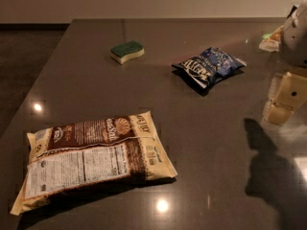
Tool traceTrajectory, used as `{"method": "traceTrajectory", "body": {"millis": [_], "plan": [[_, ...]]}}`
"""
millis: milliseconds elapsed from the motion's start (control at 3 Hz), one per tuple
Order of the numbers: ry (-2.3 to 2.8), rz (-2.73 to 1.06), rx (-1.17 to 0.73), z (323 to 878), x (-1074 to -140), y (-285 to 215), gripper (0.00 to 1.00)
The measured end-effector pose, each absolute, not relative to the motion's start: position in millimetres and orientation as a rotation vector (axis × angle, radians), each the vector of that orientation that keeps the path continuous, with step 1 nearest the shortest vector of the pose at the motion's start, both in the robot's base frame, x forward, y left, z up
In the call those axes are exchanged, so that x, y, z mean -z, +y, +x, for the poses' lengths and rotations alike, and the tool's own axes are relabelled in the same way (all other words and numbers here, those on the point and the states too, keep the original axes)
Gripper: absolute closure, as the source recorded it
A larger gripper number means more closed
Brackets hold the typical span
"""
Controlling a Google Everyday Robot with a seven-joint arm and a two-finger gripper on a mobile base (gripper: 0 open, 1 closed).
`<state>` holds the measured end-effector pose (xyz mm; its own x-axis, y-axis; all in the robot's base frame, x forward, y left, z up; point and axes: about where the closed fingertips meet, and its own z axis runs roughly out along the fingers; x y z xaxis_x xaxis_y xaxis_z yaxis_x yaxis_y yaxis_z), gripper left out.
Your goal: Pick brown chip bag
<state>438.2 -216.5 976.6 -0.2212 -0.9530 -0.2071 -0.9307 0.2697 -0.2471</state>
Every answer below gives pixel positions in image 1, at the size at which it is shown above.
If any blue chip bag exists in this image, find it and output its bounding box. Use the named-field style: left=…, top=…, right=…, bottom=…
left=174, top=47, right=247, bottom=89

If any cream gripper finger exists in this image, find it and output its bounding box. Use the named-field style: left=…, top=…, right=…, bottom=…
left=263, top=69, right=307, bottom=125

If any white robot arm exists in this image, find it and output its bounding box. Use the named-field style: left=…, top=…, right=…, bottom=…
left=259, top=0, right=307, bottom=125

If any small snack packet at edge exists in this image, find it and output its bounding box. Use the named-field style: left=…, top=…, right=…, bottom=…
left=259, top=26, right=283, bottom=52

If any green and yellow sponge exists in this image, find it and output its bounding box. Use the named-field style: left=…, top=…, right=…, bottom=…
left=110, top=40, right=145, bottom=64

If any brown and cream chip bag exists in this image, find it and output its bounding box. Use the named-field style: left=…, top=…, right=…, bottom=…
left=11, top=112, right=177, bottom=216

